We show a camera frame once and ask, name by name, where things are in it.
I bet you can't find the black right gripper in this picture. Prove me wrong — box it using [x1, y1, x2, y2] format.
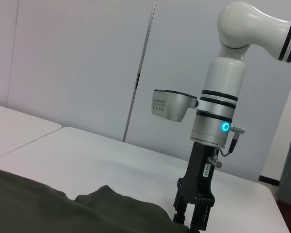
[172, 141, 220, 231]

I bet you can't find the dark green printed t-shirt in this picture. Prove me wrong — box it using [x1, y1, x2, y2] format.
[0, 167, 193, 233]

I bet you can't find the black skirting board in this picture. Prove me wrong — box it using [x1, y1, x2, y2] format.
[258, 175, 281, 187]

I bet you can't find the right gripper cable with connectors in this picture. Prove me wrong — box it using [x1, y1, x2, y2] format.
[207, 123, 245, 168]

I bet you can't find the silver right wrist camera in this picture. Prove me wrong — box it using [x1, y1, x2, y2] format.
[150, 89, 199, 123]

